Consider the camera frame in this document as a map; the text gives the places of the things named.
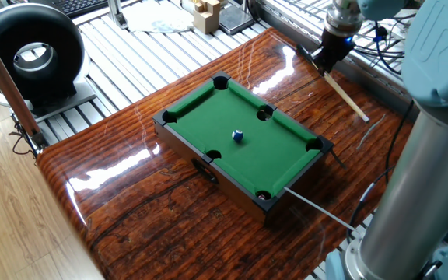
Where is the metal corner bracket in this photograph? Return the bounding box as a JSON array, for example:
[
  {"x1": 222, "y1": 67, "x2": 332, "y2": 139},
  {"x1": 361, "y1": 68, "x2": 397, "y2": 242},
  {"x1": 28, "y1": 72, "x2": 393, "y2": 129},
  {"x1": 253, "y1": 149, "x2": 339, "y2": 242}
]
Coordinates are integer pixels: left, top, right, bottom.
[{"x1": 31, "y1": 131, "x2": 50, "y2": 151}]

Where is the short black cable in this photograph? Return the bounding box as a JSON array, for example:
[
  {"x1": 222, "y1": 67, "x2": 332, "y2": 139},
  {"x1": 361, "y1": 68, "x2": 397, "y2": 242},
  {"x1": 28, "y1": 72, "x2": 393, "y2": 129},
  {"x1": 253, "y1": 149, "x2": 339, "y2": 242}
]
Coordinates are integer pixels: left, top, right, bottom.
[{"x1": 8, "y1": 121, "x2": 38, "y2": 157}]

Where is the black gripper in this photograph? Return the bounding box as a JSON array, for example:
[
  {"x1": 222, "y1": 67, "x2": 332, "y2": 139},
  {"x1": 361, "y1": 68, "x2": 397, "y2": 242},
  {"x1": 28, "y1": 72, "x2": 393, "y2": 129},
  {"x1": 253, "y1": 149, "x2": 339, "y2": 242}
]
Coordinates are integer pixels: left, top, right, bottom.
[{"x1": 310, "y1": 27, "x2": 356, "y2": 75}]

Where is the aluminium post foot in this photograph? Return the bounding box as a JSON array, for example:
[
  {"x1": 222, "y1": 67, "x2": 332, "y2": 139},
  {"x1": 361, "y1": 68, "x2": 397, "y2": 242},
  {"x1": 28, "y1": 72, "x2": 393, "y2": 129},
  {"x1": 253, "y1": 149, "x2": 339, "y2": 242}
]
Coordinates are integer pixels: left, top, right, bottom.
[{"x1": 106, "y1": 0, "x2": 129, "y2": 30}]

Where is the white cloth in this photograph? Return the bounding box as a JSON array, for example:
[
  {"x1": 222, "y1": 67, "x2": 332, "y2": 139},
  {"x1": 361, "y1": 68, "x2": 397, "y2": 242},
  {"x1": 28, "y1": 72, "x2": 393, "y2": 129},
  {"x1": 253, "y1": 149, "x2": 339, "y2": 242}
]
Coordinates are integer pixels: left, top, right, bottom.
[{"x1": 121, "y1": 0, "x2": 194, "y2": 34}]

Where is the grey square plate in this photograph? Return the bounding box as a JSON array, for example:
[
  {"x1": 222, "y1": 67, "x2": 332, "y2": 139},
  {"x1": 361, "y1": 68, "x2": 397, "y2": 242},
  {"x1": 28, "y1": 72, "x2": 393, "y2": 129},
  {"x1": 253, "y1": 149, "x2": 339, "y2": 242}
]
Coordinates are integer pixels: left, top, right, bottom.
[{"x1": 218, "y1": 2, "x2": 257, "y2": 36}]

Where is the black cable bundle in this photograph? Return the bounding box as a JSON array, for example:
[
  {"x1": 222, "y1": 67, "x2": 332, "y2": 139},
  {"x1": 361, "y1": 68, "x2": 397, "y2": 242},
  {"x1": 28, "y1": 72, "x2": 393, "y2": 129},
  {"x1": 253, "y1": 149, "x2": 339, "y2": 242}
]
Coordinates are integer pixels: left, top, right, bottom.
[{"x1": 346, "y1": 21, "x2": 418, "y2": 244}]

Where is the black and wood pool cue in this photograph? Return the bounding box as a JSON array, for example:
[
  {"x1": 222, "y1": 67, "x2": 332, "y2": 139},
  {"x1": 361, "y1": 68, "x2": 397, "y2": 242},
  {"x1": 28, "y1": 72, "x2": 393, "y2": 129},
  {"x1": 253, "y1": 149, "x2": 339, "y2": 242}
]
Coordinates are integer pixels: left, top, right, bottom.
[{"x1": 296, "y1": 44, "x2": 371, "y2": 124}]

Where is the white zip tie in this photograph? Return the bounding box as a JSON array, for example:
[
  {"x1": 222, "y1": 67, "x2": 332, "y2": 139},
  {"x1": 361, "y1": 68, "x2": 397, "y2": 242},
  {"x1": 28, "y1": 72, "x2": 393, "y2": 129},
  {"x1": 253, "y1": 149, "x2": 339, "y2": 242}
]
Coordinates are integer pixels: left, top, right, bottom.
[{"x1": 283, "y1": 185, "x2": 359, "y2": 233}]

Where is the black keyboard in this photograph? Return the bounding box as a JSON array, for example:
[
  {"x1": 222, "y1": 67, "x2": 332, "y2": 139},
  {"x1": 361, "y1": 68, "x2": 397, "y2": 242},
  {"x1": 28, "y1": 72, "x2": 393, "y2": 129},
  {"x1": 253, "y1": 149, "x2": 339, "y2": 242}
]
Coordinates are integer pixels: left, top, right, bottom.
[{"x1": 48, "y1": 0, "x2": 110, "y2": 19}]

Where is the black ring-shaped device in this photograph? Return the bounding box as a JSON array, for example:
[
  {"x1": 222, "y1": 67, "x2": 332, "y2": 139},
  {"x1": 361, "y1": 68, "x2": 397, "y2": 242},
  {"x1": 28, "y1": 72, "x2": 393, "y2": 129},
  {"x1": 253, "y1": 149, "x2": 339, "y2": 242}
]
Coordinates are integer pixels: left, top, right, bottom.
[{"x1": 0, "y1": 2, "x2": 97, "y2": 124}]

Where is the wooden block puzzle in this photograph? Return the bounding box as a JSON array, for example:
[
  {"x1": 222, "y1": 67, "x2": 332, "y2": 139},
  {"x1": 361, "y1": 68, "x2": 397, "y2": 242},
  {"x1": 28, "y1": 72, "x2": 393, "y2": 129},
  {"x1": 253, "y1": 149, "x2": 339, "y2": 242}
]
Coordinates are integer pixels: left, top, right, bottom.
[{"x1": 191, "y1": 0, "x2": 222, "y2": 35}]

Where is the green mini pool table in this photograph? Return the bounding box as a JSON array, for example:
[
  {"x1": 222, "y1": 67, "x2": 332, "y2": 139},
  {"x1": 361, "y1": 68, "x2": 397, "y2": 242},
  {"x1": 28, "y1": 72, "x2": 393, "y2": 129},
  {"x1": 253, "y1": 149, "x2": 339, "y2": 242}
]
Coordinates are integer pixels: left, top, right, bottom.
[{"x1": 152, "y1": 70, "x2": 334, "y2": 226}]

